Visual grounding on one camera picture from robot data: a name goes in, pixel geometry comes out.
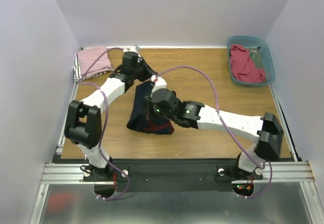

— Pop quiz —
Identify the navy jersey tank top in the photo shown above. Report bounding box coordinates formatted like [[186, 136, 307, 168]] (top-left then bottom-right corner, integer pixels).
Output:
[[127, 81, 174, 135]]

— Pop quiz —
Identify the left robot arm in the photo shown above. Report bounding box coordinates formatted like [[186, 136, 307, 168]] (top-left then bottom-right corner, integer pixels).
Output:
[[64, 50, 155, 180]]

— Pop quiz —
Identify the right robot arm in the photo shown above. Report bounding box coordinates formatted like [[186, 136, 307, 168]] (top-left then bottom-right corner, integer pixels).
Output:
[[147, 89, 284, 178]]

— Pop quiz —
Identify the pink folded tank top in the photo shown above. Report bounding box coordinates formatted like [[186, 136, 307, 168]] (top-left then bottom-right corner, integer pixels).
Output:
[[76, 46, 109, 72]]

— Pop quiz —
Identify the striped folded tank top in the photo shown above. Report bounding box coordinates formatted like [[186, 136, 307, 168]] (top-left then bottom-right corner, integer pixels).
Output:
[[73, 56, 113, 81]]

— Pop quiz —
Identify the red tank top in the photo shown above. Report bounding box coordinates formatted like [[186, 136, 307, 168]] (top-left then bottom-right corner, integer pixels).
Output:
[[230, 44, 266, 84]]

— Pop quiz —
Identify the green garment in bin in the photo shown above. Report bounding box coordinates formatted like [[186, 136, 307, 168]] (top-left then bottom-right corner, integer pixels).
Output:
[[249, 48, 263, 69]]

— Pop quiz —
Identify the teal plastic bin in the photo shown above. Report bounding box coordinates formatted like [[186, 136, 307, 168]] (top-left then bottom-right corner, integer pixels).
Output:
[[227, 36, 275, 87]]

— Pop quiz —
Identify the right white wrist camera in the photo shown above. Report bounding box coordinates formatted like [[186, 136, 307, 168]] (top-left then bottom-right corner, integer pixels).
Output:
[[150, 75, 167, 94]]

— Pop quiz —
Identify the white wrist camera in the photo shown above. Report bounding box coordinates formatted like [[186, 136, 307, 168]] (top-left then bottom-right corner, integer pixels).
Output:
[[150, 75, 167, 94], [123, 46, 140, 54]]

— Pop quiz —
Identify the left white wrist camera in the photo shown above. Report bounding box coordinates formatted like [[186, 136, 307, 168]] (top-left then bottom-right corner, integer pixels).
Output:
[[123, 46, 140, 54]]

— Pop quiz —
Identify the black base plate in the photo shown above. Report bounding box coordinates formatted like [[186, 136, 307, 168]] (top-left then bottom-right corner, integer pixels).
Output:
[[80, 159, 263, 196]]

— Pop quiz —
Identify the aluminium frame rail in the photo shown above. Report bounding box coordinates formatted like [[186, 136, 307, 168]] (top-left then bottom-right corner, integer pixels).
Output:
[[40, 162, 314, 184]]

